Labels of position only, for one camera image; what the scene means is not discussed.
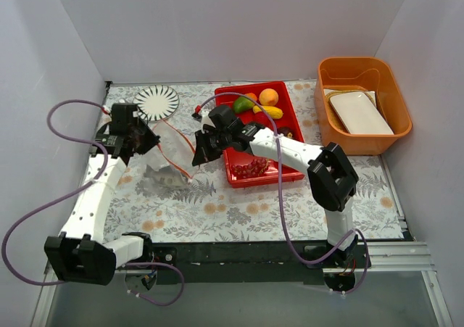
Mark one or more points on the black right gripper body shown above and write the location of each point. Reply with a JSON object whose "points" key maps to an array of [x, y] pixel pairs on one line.
{"points": [[207, 144]]}

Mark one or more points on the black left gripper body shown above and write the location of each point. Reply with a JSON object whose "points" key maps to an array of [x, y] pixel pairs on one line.
{"points": [[143, 140]]}

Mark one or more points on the clear zip top bag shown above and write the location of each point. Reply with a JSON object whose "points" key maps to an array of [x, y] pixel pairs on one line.
{"points": [[174, 149]]}

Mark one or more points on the red grape bunch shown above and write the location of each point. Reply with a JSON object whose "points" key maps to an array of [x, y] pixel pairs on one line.
{"points": [[256, 168]]}

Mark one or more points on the grey plastic fish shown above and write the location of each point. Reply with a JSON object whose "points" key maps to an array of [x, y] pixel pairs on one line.
{"points": [[165, 177]]}

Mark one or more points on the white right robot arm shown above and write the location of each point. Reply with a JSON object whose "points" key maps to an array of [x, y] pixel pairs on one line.
{"points": [[331, 175]]}

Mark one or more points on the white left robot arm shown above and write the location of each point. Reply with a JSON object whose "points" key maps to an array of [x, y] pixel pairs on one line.
{"points": [[98, 211]]}

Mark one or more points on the floral patterned table mat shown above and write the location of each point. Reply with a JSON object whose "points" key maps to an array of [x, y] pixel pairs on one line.
{"points": [[209, 209]]}

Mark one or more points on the red fruit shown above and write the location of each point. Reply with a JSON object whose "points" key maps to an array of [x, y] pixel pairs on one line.
{"points": [[261, 118]]}

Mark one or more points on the green red mango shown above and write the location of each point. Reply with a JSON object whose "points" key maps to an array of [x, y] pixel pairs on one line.
{"points": [[242, 104]]}

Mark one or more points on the red plastic tray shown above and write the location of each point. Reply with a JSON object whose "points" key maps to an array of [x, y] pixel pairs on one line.
{"points": [[286, 155]]}

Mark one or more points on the striped round plate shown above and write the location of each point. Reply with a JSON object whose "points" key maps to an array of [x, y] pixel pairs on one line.
{"points": [[157, 102]]}

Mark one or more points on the orange peach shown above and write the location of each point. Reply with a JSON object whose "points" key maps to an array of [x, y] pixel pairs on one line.
{"points": [[268, 97]]}

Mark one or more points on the dark purple passion fruit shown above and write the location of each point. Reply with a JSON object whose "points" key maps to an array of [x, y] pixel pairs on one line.
{"points": [[286, 131]]}

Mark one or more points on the white rectangular plate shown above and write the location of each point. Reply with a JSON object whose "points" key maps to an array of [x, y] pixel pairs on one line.
{"points": [[379, 125]]}

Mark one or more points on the orange plastic basin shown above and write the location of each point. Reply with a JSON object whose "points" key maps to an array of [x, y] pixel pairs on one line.
{"points": [[360, 74]]}

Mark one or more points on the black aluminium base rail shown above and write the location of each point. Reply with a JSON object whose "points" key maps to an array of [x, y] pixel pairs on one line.
{"points": [[273, 261]]}

